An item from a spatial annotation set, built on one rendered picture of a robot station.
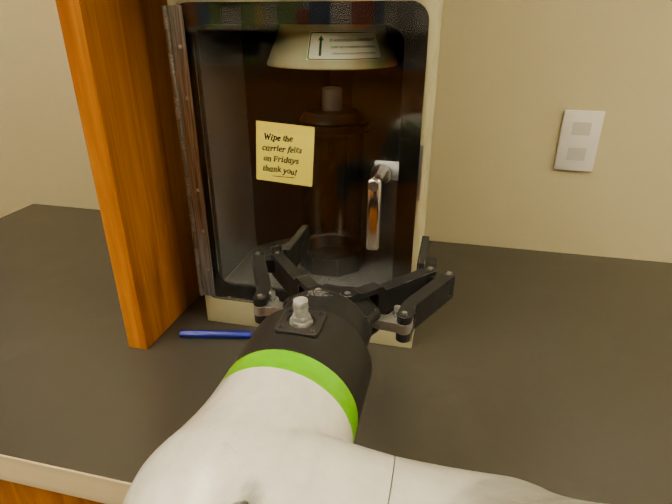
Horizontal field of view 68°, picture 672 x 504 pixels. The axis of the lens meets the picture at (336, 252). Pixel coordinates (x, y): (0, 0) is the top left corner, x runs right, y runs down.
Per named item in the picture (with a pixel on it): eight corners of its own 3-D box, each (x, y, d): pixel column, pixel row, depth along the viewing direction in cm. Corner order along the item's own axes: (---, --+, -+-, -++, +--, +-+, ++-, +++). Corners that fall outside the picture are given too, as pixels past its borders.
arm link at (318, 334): (230, 456, 36) (356, 481, 34) (213, 317, 31) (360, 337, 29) (260, 399, 41) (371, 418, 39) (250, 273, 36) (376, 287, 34)
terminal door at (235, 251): (207, 294, 76) (171, 1, 59) (407, 320, 70) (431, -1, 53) (205, 297, 76) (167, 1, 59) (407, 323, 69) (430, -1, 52)
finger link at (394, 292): (335, 291, 42) (345, 298, 41) (430, 258, 48) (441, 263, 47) (335, 329, 44) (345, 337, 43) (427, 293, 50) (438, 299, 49)
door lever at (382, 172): (388, 236, 64) (368, 234, 65) (392, 164, 60) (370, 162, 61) (381, 253, 60) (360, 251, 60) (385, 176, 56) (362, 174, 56)
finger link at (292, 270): (330, 329, 44) (315, 333, 44) (281, 276, 53) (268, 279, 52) (330, 290, 42) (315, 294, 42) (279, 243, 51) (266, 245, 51)
